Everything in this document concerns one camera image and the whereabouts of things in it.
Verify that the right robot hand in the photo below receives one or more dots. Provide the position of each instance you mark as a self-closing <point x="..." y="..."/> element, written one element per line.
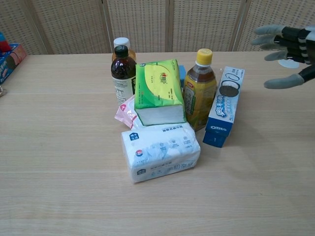
<point x="292" y="45"/>

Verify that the red blue small item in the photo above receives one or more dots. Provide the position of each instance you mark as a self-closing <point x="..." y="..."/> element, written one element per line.
<point x="3" y="43"/>

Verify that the white tissue pack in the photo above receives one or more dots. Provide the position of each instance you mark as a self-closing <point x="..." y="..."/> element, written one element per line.
<point x="160" y="152"/>

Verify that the yellow cap tea bottle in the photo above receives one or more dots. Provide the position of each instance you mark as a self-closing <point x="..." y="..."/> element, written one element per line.
<point x="199" y="98"/>

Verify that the dark tea bottle black cap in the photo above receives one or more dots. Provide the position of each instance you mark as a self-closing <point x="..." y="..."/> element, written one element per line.
<point x="121" y="73"/>

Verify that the small light blue box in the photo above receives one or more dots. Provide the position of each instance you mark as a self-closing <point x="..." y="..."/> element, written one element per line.
<point x="182" y="75"/>

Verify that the white round disc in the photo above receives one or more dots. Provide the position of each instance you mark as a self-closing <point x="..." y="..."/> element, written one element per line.
<point x="288" y="65"/>

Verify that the red blue cookie box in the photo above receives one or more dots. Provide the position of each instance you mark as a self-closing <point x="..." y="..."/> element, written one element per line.
<point x="11" y="62"/>

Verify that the pink wet wipes pack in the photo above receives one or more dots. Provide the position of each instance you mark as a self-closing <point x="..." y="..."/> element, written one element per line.
<point x="125" y="113"/>

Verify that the green tissue pack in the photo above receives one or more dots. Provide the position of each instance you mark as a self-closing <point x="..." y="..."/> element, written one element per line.
<point x="158" y="93"/>

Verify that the blue white Oreo box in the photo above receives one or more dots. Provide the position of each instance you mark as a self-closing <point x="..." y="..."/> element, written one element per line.
<point x="225" y="108"/>

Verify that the beige folding screen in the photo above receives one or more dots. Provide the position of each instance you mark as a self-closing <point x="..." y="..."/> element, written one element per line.
<point x="147" y="24"/>

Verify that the white cap bottle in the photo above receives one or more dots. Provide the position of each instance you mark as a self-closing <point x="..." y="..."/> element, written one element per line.
<point x="121" y="41"/>

